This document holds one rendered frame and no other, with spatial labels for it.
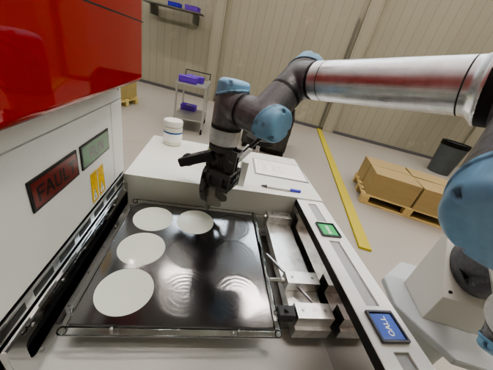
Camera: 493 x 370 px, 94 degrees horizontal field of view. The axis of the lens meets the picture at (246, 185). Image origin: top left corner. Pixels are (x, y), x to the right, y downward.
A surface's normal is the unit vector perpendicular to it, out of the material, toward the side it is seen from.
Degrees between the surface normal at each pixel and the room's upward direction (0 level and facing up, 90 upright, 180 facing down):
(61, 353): 0
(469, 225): 126
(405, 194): 90
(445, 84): 94
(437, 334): 0
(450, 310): 90
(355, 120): 90
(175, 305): 0
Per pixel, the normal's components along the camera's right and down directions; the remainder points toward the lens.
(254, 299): 0.21, -0.85
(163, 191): 0.10, 0.50
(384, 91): -0.77, 0.49
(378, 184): -0.29, 0.40
